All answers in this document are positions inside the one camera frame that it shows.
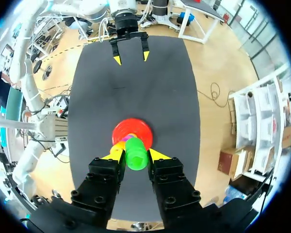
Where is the red round base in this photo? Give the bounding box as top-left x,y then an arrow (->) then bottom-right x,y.
112,118 -> 154,149

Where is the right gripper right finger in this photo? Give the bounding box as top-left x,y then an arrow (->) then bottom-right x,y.
147,148 -> 202,229

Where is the orange cylinder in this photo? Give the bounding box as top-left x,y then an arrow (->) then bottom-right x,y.
111,141 -> 127,154

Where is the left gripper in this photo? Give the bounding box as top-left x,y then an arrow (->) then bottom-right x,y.
109,13 -> 150,66

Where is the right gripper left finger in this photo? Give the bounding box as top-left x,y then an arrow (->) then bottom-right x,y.
71,149 -> 126,226

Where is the green cylinder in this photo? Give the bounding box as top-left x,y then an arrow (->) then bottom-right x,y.
125,137 -> 150,171

